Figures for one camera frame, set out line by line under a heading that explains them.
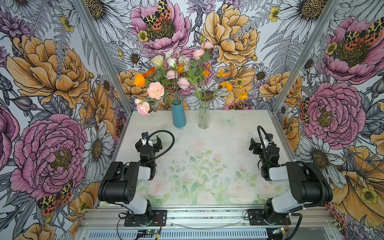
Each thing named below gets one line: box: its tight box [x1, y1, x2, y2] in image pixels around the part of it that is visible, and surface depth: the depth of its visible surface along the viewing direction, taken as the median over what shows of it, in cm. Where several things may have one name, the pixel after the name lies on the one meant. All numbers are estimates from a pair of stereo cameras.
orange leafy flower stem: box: [143, 67, 176, 101], surface depth 93 cm
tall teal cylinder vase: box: [171, 98, 187, 128], surface depth 105 cm
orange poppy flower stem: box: [177, 64, 199, 100], surface depth 94 cm
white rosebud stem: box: [167, 57, 180, 100], surface depth 88 cm
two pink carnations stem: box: [166, 70, 190, 100], surface depth 93 cm
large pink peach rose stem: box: [147, 81, 174, 102], surface depth 69 cm
